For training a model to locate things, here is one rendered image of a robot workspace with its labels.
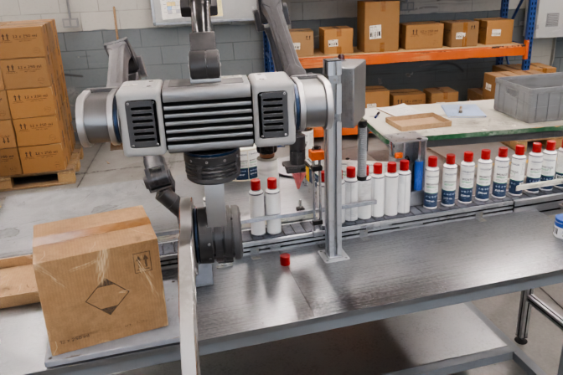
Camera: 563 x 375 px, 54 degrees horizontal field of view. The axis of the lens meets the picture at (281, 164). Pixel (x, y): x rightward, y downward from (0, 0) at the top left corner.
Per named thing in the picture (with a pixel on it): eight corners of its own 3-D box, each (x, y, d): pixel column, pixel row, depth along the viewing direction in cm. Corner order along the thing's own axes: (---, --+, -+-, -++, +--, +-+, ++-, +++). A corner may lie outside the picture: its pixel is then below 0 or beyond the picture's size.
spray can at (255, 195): (263, 228, 198) (260, 176, 191) (267, 235, 194) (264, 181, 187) (250, 231, 197) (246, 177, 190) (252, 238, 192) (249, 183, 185)
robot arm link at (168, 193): (152, 199, 178) (164, 188, 177) (152, 190, 184) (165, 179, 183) (167, 213, 181) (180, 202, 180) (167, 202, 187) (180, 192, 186)
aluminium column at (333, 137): (337, 251, 191) (336, 57, 169) (342, 257, 187) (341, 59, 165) (325, 253, 190) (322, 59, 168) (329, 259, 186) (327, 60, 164)
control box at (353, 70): (365, 115, 186) (366, 59, 180) (353, 128, 171) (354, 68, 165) (336, 113, 190) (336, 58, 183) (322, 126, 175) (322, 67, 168)
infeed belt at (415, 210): (498, 201, 223) (499, 192, 222) (511, 208, 216) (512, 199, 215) (70, 268, 185) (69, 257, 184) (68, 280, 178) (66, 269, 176)
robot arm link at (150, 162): (106, 62, 177) (139, 53, 177) (111, 66, 183) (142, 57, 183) (143, 190, 175) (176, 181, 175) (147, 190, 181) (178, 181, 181)
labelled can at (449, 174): (450, 201, 215) (453, 151, 208) (457, 206, 211) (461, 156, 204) (437, 202, 214) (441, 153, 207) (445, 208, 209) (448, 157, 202)
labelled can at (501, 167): (499, 193, 221) (504, 145, 214) (508, 198, 216) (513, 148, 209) (488, 195, 219) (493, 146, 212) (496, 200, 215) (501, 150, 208)
